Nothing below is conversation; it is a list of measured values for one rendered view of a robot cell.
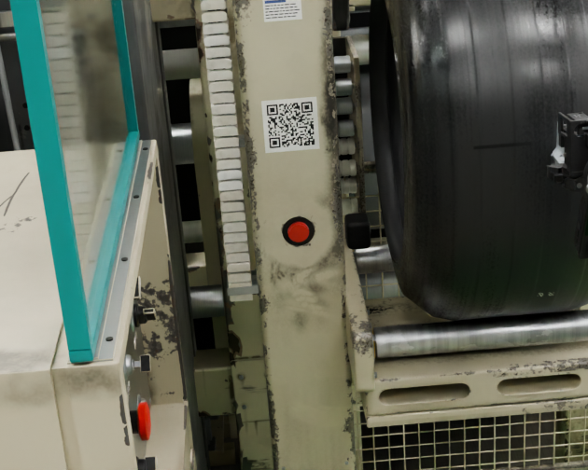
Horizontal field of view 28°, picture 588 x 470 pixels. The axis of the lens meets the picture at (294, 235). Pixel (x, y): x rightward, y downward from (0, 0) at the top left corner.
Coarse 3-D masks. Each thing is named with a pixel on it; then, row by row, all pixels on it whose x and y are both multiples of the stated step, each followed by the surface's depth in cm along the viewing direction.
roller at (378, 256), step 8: (368, 248) 192; (376, 248) 192; (384, 248) 192; (360, 256) 192; (368, 256) 192; (376, 256) 192; (384, 256) 192; (360, 264) 192; (368, 264) 192; (376, 264) 192; (384, 264) 192; (392, 264) 192; (360, 272) 193; (368, 272) 193
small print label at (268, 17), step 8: (264, 0) 153; (272, 0) 153; (280, 0) 153; (288, 0) 153; (296, 0) 153; (264, 8) 153; (272, 8) 153; (280, 8) 153; (288, 8) 153; (296, 8) 154; (264, 16) 154; (272, 16) 154; (280, 16) 154; (288, 16) 154; (296, 16) 154
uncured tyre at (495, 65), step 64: (384, 0) 175; (448, 0) 144; (512, 0) 143; (576, 0) 143; (384, 64) 186; (448, 64) 142; (512, 64) 141; (576, 64) 141; (384, 128) 190; (448, 128) 142; (512, 128) 141; (384, 192) 188; (448, 192) 144; (512, 192) 143; (576, 192) 144; (448, 256) 149; (512, 256) 149; (576, 256) 150
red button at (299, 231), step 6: (294, 222) 166; (300, 222) 166; (288, 228) 166; (294, 228) 166; (300, 228) 166; (306, 228) 166; (288, 234) 166; (294, 234) 166; (300, 234) 166; (306, 234) 166; (294, 240) 166; (300, 240) 166
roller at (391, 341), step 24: (552, 312) 168; (576, 312) 168; (384, 336) 166; (408, 336) 166; (432, 336) 166; (456, 336) 166; (480, 336) 166; (504, 336) 166; (528, 336) 166; (552, 336) 167; (576, 336) 167
